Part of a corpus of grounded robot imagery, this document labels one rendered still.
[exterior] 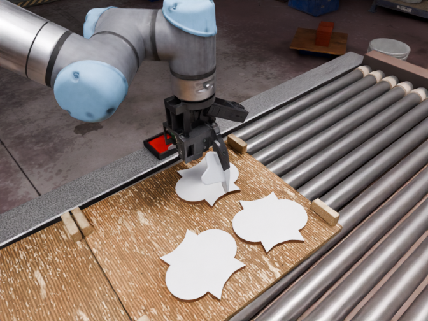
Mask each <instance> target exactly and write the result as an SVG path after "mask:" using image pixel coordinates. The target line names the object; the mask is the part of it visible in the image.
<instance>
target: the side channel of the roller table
mask: <svg viewBox="0 0 428 321"><path fill-rule="evenodd" d="M364 65H368V66H370V67H371V69H372V72H373V71H377V70H380V71H383V72H384V74H385V77H389V76H396V77H397V78H398V80H399V83H402V82H410V83H412V85H413V90H414V89H417V88H419V87H423V88H426V89H427V91H428V69H425V68H421V67H419V66H416V65H414V64H411V63H409V62H406V61H402V60H400V59H397V58H395V57H392V56H389V55H386V54H384V53H381V52H378V51H376V50H372V51H370V52H368V53H366V54H365V55H364V58H363V61H362V64H361V66H364Z"/></svg>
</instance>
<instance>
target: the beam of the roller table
mask: <svg viewBox="0 0 428 321"><path fill-rule="evenodd" d="M363 58H364V56H361V55H359V54H357V53H353V52H348V53H346V54H344V55H342V56H340V57H338V58H336V59H333V60H331V61H329V62H326V63H325V64H323V65H321V66H319V67H316V68H314V69H312V70H310V71H307V72H305V73H303V74H301V75H299V76H297V77H295V78H293V79H291V80H288V81H286V82H284V83H281V84H279V85H277V86H275V87H273V88H271V89H269V90H267V91H265V92H262V93H260V94H258V95H256V96H253V97H251V98H250V99H247V100H246V101H243V102H241V103H240V104H241V105H243V106H244V107H245V110H246V111H248V112H249V114H248V116H247V117H246V119H245V121H244V123H241V122H233V121H231V120H226V119H222V118H217V117H216V121H215V122H216V123H217V124H218V126H219V128H220V133H221V136H222V138H224V137H225V136H227V135H229V134H231V133H233V132H235V131H237V130H239V129H241V128H243V127H245V126H247V125H248V124H251V123H252V122H254V121H256V120H258V119H260V118H262V117H265V116H266V115H268V114H270V113H272V112H274V111H276V110H278V109H280V108H282V107H284V106H286V105H288V104H290V103H292V102H294V101H296V100H297V99H299V98H301V97H303V96H305V95H307V94H309V93H311V92H313V91H315V90H317V89H319V88H321V87H323V86H324V85H327V84H328V83H331V82H333V81H334V80H337V79H338V78H341V77H342V76H345V75H346V74H348V73H350V72H352V71H353V70H354V69H356V68H357V67H359V66H361V64H362V61H363ZM180 159H181V158H180V157H179V156H178V152H176V153H174V154H173V155H170V156H169V157H166V158H165V159H162V160H159V159H158V158H156V156H155V155H154V154H152V153H151V152H150V151H149V150H148V149H147V148H146V147H144V148H142V149H140V150H138V151H135V152H133V153H131V154H129V155H126V156H125V157H122V158H121V159H118V160H116V161H114V162H112V163H110V164H107V165H105V166H103V167H101V168H99V169H97V170H95V171H93V172H90V173H88V174H86V175H84V176H81V177H79V178H77V179H75V180H73V181H71V182H69V183H67V184H65V185H62V186H60V187H58V188H56V189H53V190H51V191H50V192H47V193H45V194H43V195H41V196H39V197H36V198H34V199H32V200H30V201H28V202H26V203H24V204H21V205H20V206H17V207H15V208H13V209H11V210H8V211H6V212H4V213H2V214H0V250H1V249H3V248H5V247H7V246H10V245H12V244H14V243H16V242H18V241H20V240H21V239H24V238H26V237H28V236H30V235H32V234H34V233H36V232H38V231H41V230H43V229H45V228H47V227H49V226H51V225H53V224H55V223H57V222H60V221H61V220H62V219H61V215H63V214H64V213H67V212H69V213H70V215H72V212H71V210H72V209H75V208H77V207H79V209H80V210H83V209H85V208H87V207H89V206H91V205H93V204H95V203H97V202H99V201H101V200H103V199H104V198H106V197H108V196H110V195H112V194H114V193H116V192H118V191H120V190H122V189H124V188H126V187H128V186H130V185H132V184H133V183H136V182H138V181H140V180H142V179H144V178H146V177H147V176H150V175H151V174H153V173H155V172H157V171H159V170H161V169H163V168H165V167H167V166H169V165H171V164H173V163H175V162H176V161H178V160H180Z"/></svg>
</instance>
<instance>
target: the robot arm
mask: <svg viewBox="0 0 428 321"><path fill-rule="evenodd" d="M85 21H86V22H84V24H83V36H84V37H83V36H80V35H79V34H76V33H74V32H71V31H70V30H68V29H66V28H64V27H62V26H60V25H57V24H55V23H53V22H51V21H49V20H47V19H45V18H43V17H41V16H39V15H37V14H35V13H32V12H30V11H28V10H26V9H24V8H21V7H19V6H17V5H15V4H13V3H11V2H9V1H7V0H0V66H1V67H3V68H5V69H8V70H10V71H12V72H14V73H17V74H19V75H22V76H24V77H26V78H29V79H31V80H34V81H35V82H38V83H41V84H43V85H46V86H47V87H50V88H52V89H54V95H55V98H56V100H57V102H58V104H59V106H60V107H61V108H62V109H63V110H66V111H67V112H68V113H69V114H70V115H71V116H72V117H73V118H76V119H78V120H81V121H84V122H92V123H93V122H102V121H104V120H106V119H108V118H110V117H111V116H112V115H113V114H114V112H115V111H116V109H117V108H118V106H119V104H120V103H121V102H122V101H123V100H124V99H125V97H126V95H127V92H128V88H129V86H130V84H131V82H132V80H133V78H134V76H135V74H136V73H137V71H138V69H139V67H140V65H141V63H142V61H169V67H170V75H171V86H172V91H173V94H174V95H173V96H171V97H168V98H165V99H164V105H165V111H166V120H167V121H166V122H163V123H162V124H163V130H164V138H165V144H166V145H168V144H170V143H172V145H170V146H169V147H168V150H171V149H174V148H176V149H177V151H178V156H179V157H180V158H181V159H182V160H183V161H185V164H187V163H189V162H191V161H194V160H196V159H198V158H200V157H202V156H203V153H204V152H206V151H208V150H209V147H211V146H212V149H213V152H208V153H207V154H206V155H205V161H206V164H207V168H206V171H205V172H204V173H203V175H202V177H201V179H202V182H203V183H204V184H205V185H210V184H213V183H218V182H222V186H223V188H224V192H225V193H227V192H228V191H229V181H230V162H229V154H228V151H227V147H226V145H225V143H224V141H223V139H222V136H221V133H220V128H219V126H218V124H217V123H216V122H215V121H216V117H217V118H222V119H226V120H231V121H233V122H241V123H244V121H245V119H246V117H247V116H248V114H249V112H248V111H246V110H245V107H244V106H243V105H241V104H239V103H237V102H235V101H232V102H231V101H227V100H224V99H220V98H217V97H215V91H216V89H217V88H216V33H217V27H216V21H215V5H214V2H213V0H164V2H163V8H161V9H134V8H117V7H107V8H94V9H92V10H90V11H89V12H88V13H87V15H86V17H85ZM166 129H168V130H169V131H170V132H171V135H172V137H171V138H169V139H167V134H166Z"/></svg>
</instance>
